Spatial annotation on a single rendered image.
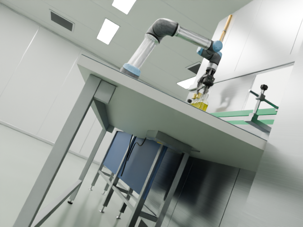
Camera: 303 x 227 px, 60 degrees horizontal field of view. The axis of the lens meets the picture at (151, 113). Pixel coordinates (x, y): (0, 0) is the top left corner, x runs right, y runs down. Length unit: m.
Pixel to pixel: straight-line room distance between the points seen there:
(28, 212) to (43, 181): 0.09
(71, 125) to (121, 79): 0.20
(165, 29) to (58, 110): 5.94
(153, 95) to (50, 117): 6.72
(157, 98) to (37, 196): 0.45
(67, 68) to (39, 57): 0.74
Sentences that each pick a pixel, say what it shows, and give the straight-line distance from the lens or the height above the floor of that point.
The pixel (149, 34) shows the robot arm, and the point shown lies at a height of 1.32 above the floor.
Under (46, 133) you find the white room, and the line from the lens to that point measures 7.46.
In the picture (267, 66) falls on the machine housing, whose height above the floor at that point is 1.35.
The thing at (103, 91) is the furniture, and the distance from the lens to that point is 0.84.
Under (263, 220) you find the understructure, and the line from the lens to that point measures 0.81.
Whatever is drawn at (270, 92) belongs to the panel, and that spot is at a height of 1.16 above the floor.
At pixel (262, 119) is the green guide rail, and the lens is 1.26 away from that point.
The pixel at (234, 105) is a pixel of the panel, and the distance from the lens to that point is 1.79.
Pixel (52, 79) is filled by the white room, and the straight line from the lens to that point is 7.55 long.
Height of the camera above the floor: 0.53
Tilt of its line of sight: 10 degrees up
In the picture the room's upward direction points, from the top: 24 degrees clockwise
